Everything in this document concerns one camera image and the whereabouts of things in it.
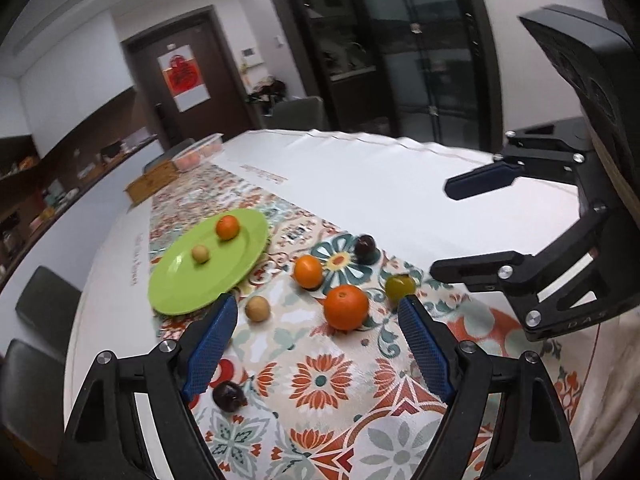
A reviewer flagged dark purple plum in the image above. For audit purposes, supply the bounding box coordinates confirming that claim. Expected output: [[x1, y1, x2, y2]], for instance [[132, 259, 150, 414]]
[[212, 380, 248, 413], [354, 234, 378, 263]]

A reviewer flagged large orange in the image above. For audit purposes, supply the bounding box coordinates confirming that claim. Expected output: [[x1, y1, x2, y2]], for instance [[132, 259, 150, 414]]
[[323, 284, 370, 331]]

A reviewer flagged clear plastic fruit container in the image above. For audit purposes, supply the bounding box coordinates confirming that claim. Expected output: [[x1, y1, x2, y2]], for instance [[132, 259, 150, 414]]
[[172, 147, 202, 171], [197, 133, 224, 157]]

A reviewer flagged dark grey chair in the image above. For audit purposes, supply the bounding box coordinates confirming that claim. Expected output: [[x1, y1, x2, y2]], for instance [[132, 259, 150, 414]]
[[144, 138, 196, 173], [0, 339, 68, 471], [271, 96, 326, 131], [15, 266, 83, 356]]

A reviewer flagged wooden box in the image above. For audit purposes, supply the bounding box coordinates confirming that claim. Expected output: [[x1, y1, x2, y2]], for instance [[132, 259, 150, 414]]
[[125, 159, 180, 206]]

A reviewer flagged green plate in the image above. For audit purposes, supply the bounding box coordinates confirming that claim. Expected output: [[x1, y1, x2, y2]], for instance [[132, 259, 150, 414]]
[[148, 208, 269, 317]]

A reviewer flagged floral patterned table runner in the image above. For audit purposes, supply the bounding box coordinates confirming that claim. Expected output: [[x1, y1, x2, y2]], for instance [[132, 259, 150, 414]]
[[149, 162, 591, 480]]

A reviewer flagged long wall counter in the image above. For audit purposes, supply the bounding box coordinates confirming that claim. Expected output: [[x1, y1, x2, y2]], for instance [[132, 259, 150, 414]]
[[0, 135, 161, 291]]

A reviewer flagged red and white door poster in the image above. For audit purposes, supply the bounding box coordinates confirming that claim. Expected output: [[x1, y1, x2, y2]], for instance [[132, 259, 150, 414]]
[[158, 44, 209, 112]]

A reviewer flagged green tomato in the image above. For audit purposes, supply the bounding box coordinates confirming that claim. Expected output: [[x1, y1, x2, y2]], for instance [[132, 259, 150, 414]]
[[384, 273, 417, 302]]

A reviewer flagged brown door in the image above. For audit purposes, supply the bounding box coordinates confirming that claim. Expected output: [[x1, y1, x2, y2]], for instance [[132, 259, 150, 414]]
[[122, 5, 256, 148]]

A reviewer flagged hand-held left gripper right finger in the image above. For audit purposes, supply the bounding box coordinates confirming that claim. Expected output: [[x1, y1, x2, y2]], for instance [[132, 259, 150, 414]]
[[397, 294, 581, 480]]

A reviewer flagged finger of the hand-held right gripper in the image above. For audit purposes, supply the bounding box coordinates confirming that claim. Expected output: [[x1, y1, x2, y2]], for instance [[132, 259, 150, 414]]
[[429, 205, 640, 343], [444, 117, 611, 211]]

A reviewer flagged large tan longan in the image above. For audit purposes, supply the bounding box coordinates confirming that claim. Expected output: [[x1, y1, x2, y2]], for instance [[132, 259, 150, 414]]
[[245, 295, 272, 323]]

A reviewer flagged dark glass cabinet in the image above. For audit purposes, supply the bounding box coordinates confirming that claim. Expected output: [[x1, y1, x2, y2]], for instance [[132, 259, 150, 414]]
[[260, 0, 503, 153]]

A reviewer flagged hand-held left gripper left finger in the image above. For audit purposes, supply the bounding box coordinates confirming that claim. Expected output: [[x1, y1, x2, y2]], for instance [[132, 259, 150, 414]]
[[57, 292, 239, 480]]

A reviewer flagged wooden shelf unit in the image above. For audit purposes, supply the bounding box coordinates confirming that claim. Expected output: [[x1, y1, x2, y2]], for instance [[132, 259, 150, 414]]
[[0, 135, 43, 266]]

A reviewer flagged dark clutter pile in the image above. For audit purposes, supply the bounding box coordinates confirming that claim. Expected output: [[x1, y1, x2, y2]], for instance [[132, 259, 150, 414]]
[[248, 77, 288, 116]]

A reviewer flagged small orange mandarin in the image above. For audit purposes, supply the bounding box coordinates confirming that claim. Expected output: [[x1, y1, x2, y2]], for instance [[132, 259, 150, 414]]
[[215, 214, 242, 241]]

